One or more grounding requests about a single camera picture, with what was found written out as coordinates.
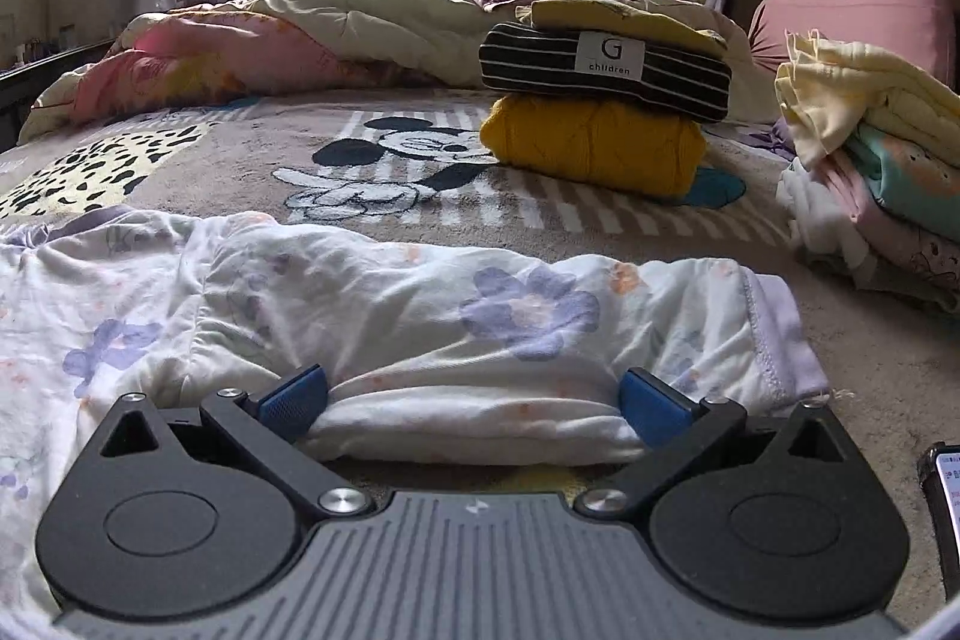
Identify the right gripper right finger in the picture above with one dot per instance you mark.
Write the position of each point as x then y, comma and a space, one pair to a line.
682, 437

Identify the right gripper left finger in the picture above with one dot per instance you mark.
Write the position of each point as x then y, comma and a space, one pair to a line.
264, 427

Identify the white floral garment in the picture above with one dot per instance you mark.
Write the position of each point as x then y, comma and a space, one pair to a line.
432, 354

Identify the teal pink folded clothes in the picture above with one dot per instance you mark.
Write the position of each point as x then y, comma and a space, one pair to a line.
881, 210

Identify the pale yellow folded clothes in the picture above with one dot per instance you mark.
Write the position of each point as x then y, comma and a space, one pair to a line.
826, 88

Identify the smartphone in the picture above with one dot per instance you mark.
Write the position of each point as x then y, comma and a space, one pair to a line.
938, 478

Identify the mustard folded garment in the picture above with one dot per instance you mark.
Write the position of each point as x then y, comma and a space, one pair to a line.
605, 143

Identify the Mickey Mouse bed blanket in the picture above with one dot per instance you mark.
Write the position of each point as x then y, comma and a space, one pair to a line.
408, 166

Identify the black striped folded garment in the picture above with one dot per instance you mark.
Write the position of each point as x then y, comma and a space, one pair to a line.
607, 67

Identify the yellow folded garment top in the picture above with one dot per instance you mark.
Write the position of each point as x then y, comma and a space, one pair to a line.
674, 23

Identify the floral pink yellow quilt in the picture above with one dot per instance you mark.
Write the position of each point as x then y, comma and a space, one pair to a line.
209, 55

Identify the pink pillow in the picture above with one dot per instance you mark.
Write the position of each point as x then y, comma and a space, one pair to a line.
921, 31

